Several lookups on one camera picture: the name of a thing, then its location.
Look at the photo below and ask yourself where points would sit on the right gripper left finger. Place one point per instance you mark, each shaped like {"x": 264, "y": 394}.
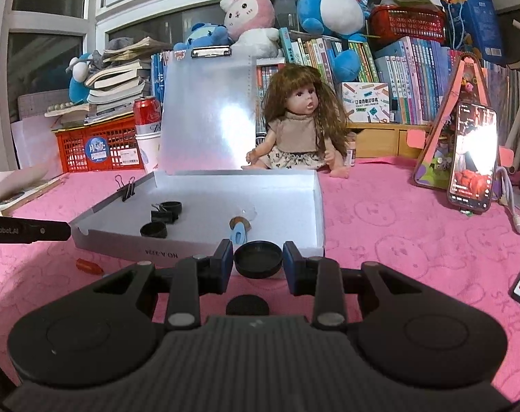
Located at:
{"x": 192, "y": 278}

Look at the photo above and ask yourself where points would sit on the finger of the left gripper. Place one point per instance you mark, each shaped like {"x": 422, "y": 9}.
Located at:
{"x": 28, "y": 231}

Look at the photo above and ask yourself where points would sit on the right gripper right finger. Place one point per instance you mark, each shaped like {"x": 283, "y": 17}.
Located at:
{"x": 320, "y": 278}

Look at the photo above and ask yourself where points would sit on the blue hair clip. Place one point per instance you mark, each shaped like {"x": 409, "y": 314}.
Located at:
{"x": 238, "y": 236}

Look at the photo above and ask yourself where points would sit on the black small cap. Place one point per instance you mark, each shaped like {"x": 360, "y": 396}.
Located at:
{"x": 258, "y": 259}

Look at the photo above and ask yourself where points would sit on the black round lid cup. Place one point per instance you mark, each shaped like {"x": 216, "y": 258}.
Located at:
{"x": 154, "y": 229}

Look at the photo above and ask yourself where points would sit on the red crayon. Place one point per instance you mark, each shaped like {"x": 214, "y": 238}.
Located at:
{"x": 89, "y": 267}

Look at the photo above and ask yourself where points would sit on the black disc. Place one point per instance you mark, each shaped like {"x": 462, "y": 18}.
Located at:
{"x": 247, "y": 305}

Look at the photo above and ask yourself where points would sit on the brown nut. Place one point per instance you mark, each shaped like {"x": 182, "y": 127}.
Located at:
{"x": 234, "y": 222}

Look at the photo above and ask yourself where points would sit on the black binder clip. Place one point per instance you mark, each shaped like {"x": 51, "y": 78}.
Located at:
{"x": 156, "y": 215}

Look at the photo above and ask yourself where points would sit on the black ring cap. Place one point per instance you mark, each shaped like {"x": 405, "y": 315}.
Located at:
{"x": 173, "y": 207}

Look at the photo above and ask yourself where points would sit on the open book at left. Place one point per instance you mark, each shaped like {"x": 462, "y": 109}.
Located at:
{"x": 19, "y": 187}

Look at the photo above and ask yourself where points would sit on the grey cardboard box tray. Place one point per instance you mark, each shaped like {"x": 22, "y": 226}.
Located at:
{"x": 281, "y": 205}

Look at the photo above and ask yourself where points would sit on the pink bunny towel mat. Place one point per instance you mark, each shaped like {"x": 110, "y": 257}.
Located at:
{"x": 374, "y": 215}

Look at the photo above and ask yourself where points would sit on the binder clip on box edge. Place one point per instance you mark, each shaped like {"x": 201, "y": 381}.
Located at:
{"x": 125, "y": 188}

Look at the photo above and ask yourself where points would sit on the red plastic crate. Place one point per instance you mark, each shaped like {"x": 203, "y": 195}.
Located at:
{"x": 109, "y": 145}

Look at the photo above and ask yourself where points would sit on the wooden drawer shelf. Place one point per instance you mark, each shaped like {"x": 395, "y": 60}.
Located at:
{"x": 377, "y": 140}

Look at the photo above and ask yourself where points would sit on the brown haired baby doll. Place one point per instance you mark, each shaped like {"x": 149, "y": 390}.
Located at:
{"x": 306, "y": 124}

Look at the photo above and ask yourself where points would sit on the white paper cup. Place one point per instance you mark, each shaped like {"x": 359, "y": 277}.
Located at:
{"x": 150, "y": 147}

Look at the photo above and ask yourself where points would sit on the pink phone stand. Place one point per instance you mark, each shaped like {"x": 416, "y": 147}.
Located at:
{"x": 473, "y": 81}

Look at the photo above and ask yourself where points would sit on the translucent clipboard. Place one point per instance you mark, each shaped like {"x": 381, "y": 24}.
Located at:
{"x": 209, "y": 110}

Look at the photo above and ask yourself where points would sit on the red soda can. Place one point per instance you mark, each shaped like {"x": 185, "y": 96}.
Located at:
{"x": 147, "y": 115}

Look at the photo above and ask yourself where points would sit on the label printer box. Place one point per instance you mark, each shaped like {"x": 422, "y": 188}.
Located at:
{"x": 366, "y": 102}

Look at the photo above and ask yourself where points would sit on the blue plush toy left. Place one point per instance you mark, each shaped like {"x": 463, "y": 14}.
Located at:
{"x": 78, "y": 67}

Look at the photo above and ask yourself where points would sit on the blue plush toy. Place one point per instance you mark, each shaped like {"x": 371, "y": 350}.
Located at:
{"x": 205, "y": 35}
{"x": 344, "y": 19}
{"x": 78, "y": 67}

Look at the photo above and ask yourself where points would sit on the smartphone on stand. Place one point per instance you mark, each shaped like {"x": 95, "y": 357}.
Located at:
{"x": 474, "y": 158}

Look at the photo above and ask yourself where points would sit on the stack of books on crate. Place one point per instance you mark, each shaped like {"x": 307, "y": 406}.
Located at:
{"x": 118, "y": 76}

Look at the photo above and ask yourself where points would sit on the row of books on shelf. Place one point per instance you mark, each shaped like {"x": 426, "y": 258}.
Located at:
{"x": 415, "y": 70}

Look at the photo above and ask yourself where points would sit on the blue plush toy middle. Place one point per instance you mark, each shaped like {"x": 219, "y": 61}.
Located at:
{"x": 205, "y": 35}

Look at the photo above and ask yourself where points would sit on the pink white bunny plush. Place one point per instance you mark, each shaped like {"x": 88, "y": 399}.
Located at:
{"x": 250, "y": 25}

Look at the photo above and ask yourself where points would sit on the red basket on shelf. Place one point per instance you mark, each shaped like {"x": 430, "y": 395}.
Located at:
{"x": 389, "y": 23}

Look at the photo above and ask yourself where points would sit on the blue plush toy right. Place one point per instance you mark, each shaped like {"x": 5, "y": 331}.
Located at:
{"x": 344, "y": 19}

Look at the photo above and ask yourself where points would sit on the blue cardboard box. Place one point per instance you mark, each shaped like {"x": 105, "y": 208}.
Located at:
{"x": 473, "y": 27}

